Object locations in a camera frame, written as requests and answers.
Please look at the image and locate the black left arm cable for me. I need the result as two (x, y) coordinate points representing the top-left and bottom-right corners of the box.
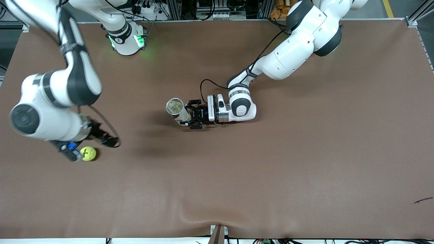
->
(200, 29), (289, 102)

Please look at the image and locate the Wilson tennis ball can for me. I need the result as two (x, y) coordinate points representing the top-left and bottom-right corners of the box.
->
(165, 98), (192, 124)

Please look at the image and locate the aluminium frame post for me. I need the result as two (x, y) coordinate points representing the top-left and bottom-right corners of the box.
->
(168, 0), (182, 21)
(258, 0), (272, 19)

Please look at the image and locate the yellow tennis ball Wilson logo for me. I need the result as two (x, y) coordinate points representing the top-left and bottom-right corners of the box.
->
(80, 146), (97, 162)

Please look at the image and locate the orange bag pile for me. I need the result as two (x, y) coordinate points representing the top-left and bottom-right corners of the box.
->
(270, 0), (295, 19)

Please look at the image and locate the aluminium frame corner rail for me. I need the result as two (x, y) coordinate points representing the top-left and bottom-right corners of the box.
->
(406, 0), (434, 72)
(0, 14), (31, 33)

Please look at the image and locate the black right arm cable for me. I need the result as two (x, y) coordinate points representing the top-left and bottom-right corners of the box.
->
(78, 105), (121, 148)

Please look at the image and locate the brown table mat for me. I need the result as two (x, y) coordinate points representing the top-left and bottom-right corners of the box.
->
(0, 19), (434, 239)

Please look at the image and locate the brown camera mount bracket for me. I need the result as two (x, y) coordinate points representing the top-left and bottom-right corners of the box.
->
(209, 224), (228, 244)

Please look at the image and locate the white power strip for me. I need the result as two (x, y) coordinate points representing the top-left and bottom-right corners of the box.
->
(211, 12), (238, 20)

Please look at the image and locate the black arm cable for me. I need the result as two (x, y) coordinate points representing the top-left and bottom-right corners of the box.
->
(200, 29), (289, 102)
(78, 105), (121, 148)

